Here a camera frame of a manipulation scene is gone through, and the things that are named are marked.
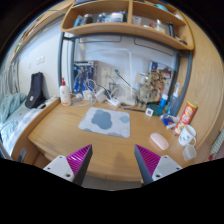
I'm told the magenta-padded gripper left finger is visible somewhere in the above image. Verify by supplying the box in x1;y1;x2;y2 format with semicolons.
43;143;93;187

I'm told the white mug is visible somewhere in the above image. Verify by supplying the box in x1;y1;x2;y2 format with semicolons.
177;124;198;147

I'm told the blue spray bottle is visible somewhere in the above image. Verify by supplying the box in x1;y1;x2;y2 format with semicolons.
168;83;181;116

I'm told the red chip can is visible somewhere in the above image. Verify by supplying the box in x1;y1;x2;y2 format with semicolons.
173;100;198;136

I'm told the wooden shelf unit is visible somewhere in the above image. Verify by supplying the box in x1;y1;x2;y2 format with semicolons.
60;0;195;52

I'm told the white red-capped pump bottle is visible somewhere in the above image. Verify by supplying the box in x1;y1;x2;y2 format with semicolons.
59;77;72;107

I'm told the black bag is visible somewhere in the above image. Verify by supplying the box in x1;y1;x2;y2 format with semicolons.
24;71;47;110

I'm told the small white carton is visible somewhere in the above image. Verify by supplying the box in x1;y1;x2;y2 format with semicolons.
134;72;149;84

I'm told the clear plastic cup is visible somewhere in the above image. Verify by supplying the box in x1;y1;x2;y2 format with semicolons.
182;144;198;162

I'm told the teal blanket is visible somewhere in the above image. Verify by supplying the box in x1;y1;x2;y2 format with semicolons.
0;92;28;124

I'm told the white power strip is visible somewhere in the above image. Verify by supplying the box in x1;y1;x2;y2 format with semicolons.
106;96;122;109

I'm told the white bed sheet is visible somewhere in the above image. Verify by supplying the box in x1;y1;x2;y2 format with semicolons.
0;96;59;158

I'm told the tan robot model figure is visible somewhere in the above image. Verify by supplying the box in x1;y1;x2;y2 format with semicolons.
138;74;161;106

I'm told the white power adapter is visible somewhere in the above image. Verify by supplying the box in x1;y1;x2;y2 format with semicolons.
94;87;108;104

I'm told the dark green plug cable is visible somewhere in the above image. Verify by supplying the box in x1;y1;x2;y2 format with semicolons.
114;69;138;91

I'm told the white desk lamp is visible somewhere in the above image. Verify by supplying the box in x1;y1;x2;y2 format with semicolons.
96;47;141;107

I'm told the colourful robot picture box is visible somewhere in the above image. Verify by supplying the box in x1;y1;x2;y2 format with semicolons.
148;61;174;98

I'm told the grey cloud-print mouse pad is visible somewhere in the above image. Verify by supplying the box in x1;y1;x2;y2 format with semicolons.
77;106;132;139

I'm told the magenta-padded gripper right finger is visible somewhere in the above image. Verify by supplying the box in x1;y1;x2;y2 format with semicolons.
133;144;184;185

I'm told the pink computer mouse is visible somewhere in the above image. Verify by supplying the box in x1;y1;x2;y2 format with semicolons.
149;132;170;151

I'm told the teal round container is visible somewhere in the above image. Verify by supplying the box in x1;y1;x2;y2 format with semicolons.
147;103;164;117

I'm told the blue tissue pack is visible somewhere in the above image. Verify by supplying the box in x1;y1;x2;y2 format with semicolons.
160;113;181;129

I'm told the black ruler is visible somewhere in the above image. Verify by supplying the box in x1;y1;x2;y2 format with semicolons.
123;107;146;113

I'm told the blue model kit box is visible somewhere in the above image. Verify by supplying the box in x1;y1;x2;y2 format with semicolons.
72;60;99;94

